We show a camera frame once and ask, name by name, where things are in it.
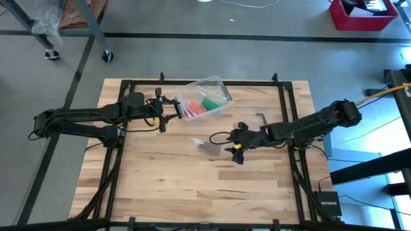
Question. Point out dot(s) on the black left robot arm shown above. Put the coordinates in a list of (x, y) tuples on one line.
[(80, 115)]

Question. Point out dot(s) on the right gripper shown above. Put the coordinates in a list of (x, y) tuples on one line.
[(253, 138)]

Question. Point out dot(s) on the grey metal rolling cart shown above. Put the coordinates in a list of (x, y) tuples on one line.
[(93, 25)]

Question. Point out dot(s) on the green bandage roll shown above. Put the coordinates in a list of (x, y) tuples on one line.
[(210, 103)]

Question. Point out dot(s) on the black metal beam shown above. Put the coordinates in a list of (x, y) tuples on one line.
[(369, 167)]

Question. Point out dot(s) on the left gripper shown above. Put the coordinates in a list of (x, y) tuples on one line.
[(157, 109)]

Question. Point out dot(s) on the clear plastic wrap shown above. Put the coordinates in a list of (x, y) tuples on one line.
[(46, 19)]

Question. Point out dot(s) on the clear zip bag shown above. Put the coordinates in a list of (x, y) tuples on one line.
[(195, 141)]

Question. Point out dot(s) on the red plastic crate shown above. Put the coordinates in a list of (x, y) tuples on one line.
[(353, 22)]

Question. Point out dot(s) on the clear plastic storage bin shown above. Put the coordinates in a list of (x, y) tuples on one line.
[(212, 90)]

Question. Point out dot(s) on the orange bandage roll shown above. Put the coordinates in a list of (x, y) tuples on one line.
[(196, 108)]

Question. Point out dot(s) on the black caster wheel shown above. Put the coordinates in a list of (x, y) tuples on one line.
[(52, 55), (108, 56)]

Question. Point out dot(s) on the black metal stand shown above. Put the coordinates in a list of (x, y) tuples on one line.
[(401, 109)]

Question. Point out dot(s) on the brown cardboard sheet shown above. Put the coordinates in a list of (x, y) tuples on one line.
[(69, 17)]

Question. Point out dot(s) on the black metal table frame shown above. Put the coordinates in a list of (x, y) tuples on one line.
[(144, 82)]

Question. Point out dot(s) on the black Netgear switch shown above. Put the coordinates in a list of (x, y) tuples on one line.
[(328, 203)]

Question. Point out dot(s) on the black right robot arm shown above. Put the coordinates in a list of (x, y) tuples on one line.
[(308, 125)]

